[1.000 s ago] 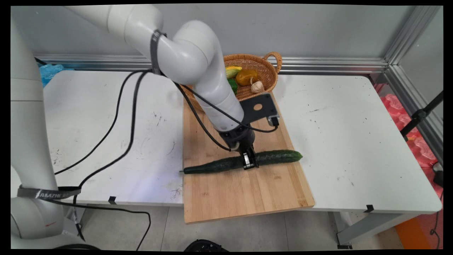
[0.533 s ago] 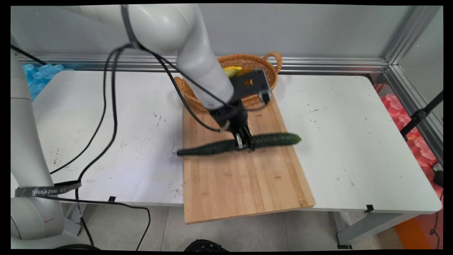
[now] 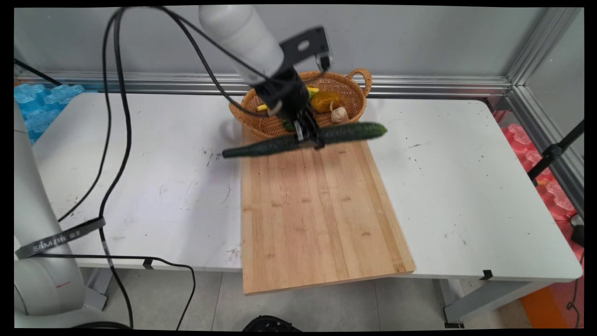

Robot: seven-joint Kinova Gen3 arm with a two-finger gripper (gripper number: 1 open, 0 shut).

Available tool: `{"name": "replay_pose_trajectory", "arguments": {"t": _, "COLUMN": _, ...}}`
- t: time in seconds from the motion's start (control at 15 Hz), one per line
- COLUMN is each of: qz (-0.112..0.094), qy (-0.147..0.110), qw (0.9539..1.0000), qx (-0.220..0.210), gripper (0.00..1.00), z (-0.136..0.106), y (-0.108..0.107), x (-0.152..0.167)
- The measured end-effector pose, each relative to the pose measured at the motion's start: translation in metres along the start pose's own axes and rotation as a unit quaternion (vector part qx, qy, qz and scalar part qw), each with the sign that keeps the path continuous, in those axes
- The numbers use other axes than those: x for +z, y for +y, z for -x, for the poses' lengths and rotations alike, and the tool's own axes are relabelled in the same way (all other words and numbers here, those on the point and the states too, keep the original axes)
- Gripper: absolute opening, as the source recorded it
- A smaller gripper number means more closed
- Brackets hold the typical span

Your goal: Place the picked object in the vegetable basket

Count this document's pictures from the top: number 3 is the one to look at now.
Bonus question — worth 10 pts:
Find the black tripod stand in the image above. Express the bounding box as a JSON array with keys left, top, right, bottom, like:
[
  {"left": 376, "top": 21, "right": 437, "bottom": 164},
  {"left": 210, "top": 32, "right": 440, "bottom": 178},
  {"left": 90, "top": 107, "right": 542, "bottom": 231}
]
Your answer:
[{"left": 527, "top": 120, "right": 584, "bottom": 187}]

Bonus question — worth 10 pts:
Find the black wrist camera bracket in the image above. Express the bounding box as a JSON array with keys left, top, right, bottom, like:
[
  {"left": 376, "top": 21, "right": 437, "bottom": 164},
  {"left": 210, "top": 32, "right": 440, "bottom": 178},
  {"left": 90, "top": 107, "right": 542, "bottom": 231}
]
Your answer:
[{"left": 279, "top": 26, "right": 334, "bottom": 73}]

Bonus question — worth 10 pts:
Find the black background cable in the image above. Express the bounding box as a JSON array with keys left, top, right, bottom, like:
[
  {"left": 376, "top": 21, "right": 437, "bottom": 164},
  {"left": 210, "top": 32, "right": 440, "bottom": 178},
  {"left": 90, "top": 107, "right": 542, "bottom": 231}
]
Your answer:
[{"left": 14, "top": 58, "right": 62, "bottom": 86}]

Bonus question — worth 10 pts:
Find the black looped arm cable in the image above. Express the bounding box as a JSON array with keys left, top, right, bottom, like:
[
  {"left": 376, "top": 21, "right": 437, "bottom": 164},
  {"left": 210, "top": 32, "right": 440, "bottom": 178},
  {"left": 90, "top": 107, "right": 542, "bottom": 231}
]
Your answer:
[{"left": 170, "top": 8, "right": 271, "bottom": 85}]

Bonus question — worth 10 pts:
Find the aluminium corner post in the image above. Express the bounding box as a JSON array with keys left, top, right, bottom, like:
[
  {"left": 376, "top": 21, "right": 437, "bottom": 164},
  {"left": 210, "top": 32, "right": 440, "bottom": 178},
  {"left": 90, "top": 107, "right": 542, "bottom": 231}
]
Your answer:
[{"left": 506, "top": 7, "right": 584, "bottom": 86}]

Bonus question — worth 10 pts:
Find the thin black cord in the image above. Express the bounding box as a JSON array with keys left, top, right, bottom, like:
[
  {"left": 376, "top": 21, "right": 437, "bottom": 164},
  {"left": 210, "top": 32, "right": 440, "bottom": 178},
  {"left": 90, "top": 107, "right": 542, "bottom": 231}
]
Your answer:
[{"left": 566, "top": 251, "right": 584, "bottom": 328}]

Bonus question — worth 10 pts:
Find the red foam mat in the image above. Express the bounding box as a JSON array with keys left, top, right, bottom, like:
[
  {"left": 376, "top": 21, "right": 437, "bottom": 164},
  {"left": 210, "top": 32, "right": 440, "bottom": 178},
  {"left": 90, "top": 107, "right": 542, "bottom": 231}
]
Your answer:
[{"left": 492, "top": 110, "right": 584, "bottom": 329}]

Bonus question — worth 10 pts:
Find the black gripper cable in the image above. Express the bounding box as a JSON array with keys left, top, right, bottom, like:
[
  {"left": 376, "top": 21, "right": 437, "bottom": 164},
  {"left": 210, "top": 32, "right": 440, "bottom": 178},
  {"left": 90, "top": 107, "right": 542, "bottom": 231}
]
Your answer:
[{"left": 154, "top": 6, "right": 280, "bottom": 117}]

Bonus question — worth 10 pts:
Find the grey table leg frame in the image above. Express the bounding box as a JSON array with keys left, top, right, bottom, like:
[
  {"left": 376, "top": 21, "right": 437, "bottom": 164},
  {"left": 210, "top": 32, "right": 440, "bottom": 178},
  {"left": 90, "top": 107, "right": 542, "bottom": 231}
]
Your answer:
[{"left": 438, "top": 279, "right": 556, "bottom": 329}]

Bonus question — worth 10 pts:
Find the white garlic bulb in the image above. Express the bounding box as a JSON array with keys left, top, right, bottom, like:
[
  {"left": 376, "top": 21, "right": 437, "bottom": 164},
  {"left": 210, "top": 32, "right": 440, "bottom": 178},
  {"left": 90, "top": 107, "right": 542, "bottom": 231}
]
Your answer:
[{"left": 330, "top": 102, "right": 349, "bottom": 124}]

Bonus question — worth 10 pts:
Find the blue foam mat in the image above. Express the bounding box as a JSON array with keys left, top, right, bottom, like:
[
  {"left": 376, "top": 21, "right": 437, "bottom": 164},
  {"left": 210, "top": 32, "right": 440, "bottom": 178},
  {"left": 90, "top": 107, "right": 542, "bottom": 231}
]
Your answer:
[{"left": 14, "top": 83, "right": 85, "bottom": 146}]

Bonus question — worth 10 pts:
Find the black round object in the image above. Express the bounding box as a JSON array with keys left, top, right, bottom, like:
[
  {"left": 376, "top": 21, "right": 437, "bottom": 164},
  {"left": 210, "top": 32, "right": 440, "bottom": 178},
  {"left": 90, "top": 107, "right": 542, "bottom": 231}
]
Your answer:
[{"left": 242, "top": 315, "right": 302, "bottom": 332}]

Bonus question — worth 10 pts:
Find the black floor cable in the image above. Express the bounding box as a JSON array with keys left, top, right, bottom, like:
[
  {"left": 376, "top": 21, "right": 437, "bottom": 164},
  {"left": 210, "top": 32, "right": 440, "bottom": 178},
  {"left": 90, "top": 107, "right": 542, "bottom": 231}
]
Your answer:
[{"left": 33, "top": 253, "right": 197, "bottom": 330}]

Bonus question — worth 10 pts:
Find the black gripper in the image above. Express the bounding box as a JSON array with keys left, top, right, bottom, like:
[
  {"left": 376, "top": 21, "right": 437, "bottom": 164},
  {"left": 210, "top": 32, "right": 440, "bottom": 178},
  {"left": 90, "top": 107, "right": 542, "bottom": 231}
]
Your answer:
[{"left": 255, "top": 68, "right": 326, "bottom": 150}]

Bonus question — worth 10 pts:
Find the horizontal aluminium frame rail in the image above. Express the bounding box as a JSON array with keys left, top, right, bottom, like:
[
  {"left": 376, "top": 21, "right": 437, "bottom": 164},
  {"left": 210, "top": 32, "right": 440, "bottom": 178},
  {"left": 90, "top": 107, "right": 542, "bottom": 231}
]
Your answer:
[{"left": 14, "top": 71, "right": 512, "bottom": 99}]

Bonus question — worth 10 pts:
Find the orange yellow bell pepper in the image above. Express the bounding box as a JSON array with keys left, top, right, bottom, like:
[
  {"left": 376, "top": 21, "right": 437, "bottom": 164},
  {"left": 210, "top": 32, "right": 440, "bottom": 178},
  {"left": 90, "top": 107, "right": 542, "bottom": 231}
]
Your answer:
[{"left": 310, "top": 91, "right": 342, "bottom": 114}]

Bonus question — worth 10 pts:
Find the long dark green cucumber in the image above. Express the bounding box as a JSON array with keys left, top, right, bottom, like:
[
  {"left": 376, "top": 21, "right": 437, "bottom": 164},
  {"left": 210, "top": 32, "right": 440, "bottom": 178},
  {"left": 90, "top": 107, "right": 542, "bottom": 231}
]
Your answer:
[{"left": 221, "top": 122, "right": 388, "bottom": 159}]

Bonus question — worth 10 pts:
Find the small black device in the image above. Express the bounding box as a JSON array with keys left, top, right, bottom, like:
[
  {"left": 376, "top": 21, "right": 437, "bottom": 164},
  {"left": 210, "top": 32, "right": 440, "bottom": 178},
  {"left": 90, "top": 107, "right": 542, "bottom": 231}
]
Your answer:
[{"left": 569, "top": 214, "right": 584, "bottom": 247}]

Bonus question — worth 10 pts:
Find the bamboo cutting board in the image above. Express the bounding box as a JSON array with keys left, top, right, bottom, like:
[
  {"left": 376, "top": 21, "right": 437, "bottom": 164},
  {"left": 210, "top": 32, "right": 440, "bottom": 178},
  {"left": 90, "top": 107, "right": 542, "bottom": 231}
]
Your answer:
[{"left": 240, "top": 126, "right": 416, "bottom": 296}]

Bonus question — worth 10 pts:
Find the yellow corn cob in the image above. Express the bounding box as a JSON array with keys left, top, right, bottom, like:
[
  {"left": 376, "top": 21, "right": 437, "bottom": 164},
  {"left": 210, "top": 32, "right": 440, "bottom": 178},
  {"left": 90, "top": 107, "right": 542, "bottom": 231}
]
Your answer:
[{"left": 256, "top": 87, "right": 320, "bottom": 112}]

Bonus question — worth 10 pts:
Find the black velcro strap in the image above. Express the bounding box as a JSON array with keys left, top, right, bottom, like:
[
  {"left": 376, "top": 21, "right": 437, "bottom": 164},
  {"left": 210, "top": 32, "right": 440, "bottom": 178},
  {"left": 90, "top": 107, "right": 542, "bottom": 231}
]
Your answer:
[{"left": 15, "top": 217, "right": 107, "bottom": 260}]

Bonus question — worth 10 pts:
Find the aluminium side rail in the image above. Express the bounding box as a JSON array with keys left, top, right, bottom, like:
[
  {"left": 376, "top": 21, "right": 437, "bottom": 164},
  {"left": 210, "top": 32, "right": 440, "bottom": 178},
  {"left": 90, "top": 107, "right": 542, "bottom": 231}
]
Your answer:
[{"left": 506, "top": 85, "right": 584, "bottom": 217}]

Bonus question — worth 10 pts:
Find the thin black cable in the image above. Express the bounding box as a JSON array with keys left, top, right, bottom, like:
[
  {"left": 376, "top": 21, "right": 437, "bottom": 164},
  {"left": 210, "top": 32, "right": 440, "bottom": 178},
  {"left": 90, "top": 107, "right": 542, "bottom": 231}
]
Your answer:
[{"left": 57, "top": 9, "right": 123, "bottom": 223}]

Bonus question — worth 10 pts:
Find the grey table leg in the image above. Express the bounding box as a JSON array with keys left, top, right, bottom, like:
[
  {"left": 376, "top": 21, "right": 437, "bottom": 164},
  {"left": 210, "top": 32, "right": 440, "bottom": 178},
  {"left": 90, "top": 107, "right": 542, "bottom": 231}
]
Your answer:
[{"left": 83, "top": 268, "right": 115, "bottom": 311}]

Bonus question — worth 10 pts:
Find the woven wicker basket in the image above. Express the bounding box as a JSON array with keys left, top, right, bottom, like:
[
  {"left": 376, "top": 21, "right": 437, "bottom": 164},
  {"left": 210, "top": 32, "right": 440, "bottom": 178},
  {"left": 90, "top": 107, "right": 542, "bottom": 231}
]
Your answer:
[{"left": 229, "top": 69, "right": 373, "bottom": 141}]

